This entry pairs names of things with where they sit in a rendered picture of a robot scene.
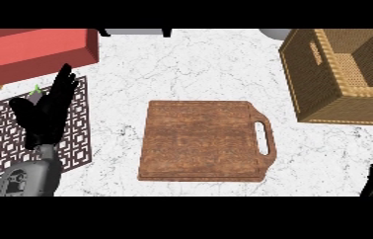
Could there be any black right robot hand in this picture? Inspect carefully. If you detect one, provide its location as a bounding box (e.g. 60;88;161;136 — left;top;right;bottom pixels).
358;163;373;198

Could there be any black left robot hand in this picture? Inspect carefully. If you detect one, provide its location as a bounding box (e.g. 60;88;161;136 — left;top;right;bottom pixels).
9;63;80;151

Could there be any brown wooden cutting board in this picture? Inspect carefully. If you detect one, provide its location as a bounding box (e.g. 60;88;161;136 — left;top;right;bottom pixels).
137;100;279;183

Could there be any brown wicker basket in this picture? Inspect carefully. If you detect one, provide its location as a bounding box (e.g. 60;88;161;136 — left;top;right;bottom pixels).
279;29;373;125

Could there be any purple eggplant with green stem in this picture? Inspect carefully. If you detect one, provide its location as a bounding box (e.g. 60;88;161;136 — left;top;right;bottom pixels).
25;83;50;107

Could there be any dark patterned placemat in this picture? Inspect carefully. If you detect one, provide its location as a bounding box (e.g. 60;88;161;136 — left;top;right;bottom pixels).
0;75;93;177

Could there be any red box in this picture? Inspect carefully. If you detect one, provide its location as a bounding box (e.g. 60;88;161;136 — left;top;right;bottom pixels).
0;29;100;86

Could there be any grey appliance with black legs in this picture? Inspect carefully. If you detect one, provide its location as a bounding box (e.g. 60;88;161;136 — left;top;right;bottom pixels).
97;29;174;39

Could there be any grey round object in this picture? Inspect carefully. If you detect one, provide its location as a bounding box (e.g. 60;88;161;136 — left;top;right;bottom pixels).
258;29;293;41

